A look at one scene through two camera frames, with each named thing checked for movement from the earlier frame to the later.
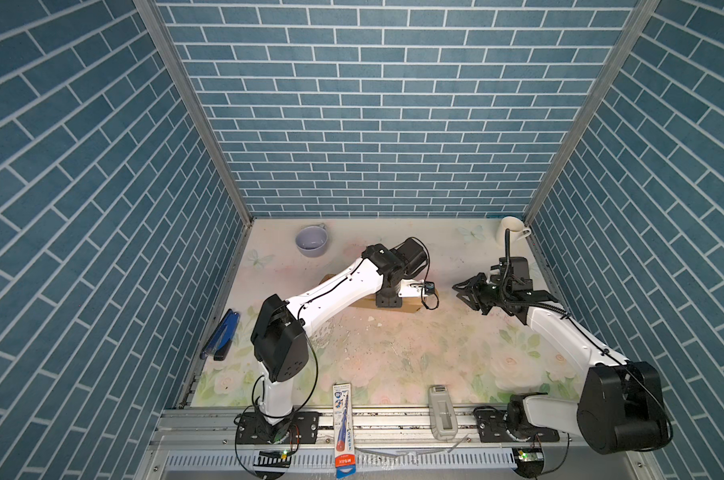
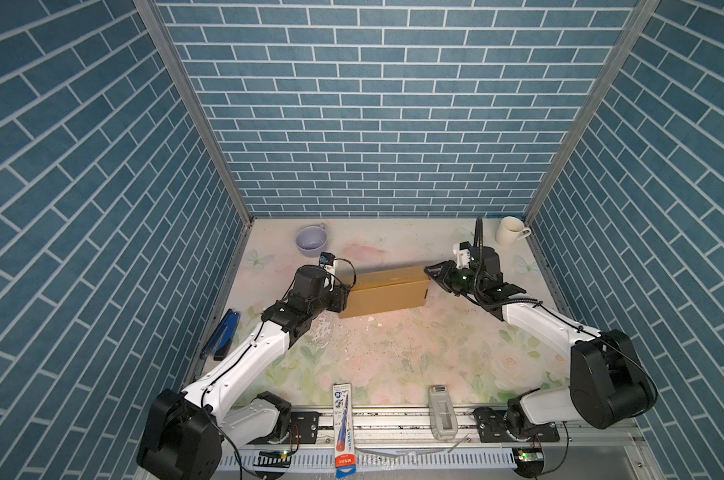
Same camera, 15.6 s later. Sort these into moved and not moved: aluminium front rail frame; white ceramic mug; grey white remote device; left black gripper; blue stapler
Moved: left black gripper
Not moved: blue stapler; grey white remote device; white ceramic mug; aluminium front rail frame
